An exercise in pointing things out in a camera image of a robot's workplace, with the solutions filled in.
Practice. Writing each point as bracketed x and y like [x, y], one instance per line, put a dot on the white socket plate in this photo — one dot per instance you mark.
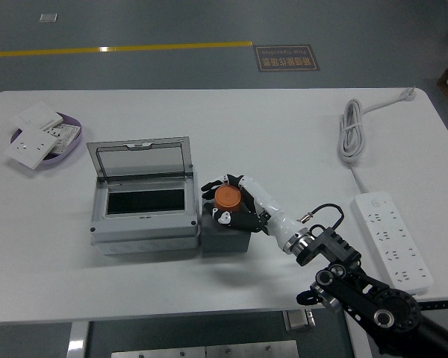
[30, 147]

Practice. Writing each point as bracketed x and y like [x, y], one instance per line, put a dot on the white printed socket panel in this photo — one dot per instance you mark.
[65, 136]

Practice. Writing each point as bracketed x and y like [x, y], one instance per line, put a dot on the white table leg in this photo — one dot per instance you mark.
[77, 341]
[356, 347]

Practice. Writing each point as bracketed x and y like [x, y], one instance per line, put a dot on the orange cylinder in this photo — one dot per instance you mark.
[227, 199]

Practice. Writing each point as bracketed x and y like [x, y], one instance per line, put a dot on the brown floor sign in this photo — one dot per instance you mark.
[286, 57]

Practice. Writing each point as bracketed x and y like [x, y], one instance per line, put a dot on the small grey floor plate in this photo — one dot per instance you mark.
[48, 18]

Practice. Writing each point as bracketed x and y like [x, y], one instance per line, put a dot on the grey cube with round hole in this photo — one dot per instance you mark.
[224, 241]

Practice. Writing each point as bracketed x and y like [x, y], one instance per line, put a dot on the purple tray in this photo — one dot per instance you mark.
[70, 152]

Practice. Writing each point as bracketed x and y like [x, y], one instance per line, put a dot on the grey under-table bracket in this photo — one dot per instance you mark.
[298, 320]

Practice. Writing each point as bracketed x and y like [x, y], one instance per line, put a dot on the white power strip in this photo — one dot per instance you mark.
[392, 238]

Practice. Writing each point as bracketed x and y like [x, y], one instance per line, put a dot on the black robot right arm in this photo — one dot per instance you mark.
[395, 306]

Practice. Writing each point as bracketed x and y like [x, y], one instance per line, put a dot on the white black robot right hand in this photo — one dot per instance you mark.
[274, 214]

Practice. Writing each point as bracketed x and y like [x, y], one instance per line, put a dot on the grey junction box clear lid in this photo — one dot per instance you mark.
[145, 228]

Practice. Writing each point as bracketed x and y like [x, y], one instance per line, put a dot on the white switch plate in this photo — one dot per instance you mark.
[37, 115]

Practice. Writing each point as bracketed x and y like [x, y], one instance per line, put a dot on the grey metal base plate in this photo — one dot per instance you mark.
[252, 350]
[158, 354]

